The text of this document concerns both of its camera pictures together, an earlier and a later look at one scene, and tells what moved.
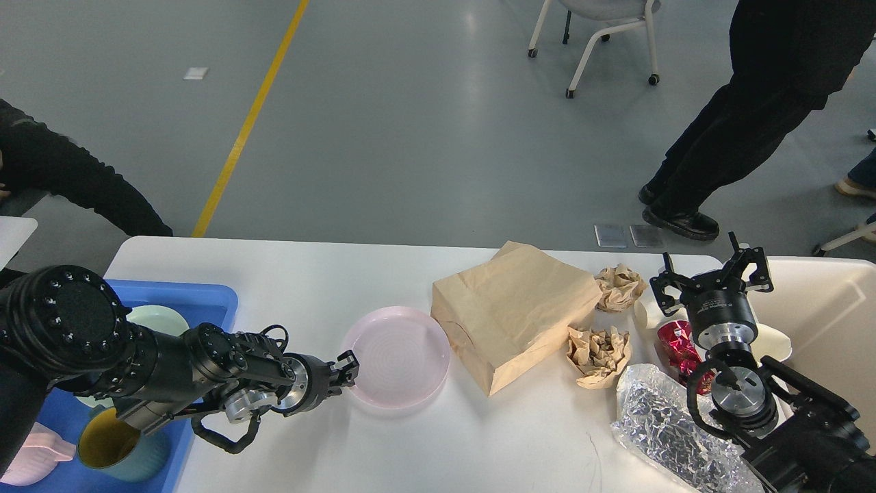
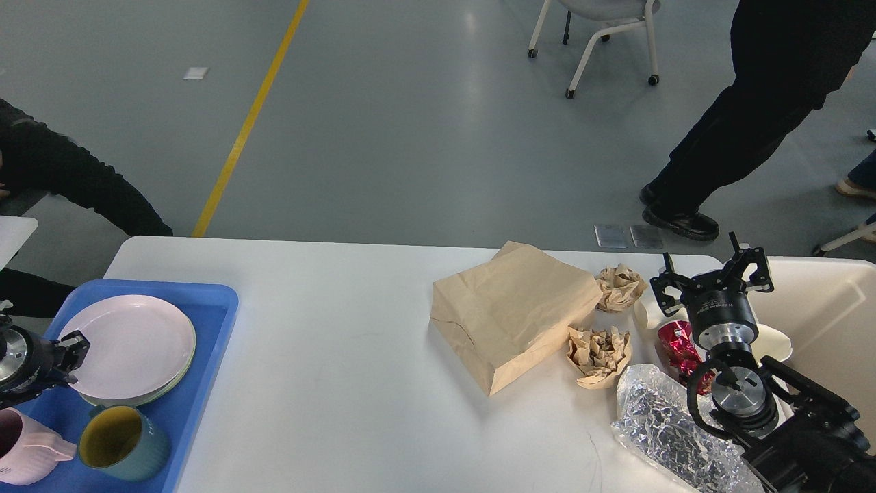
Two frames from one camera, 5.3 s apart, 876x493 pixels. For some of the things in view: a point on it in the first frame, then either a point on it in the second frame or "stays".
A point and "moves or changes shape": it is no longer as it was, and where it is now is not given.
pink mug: (37, 457) stays
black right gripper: (721, 316) stays
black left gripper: (312, 383) → (30, 365)
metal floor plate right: (647, 235) stays
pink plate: (404, 356) moves or changes shape
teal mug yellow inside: (108, 445) stays
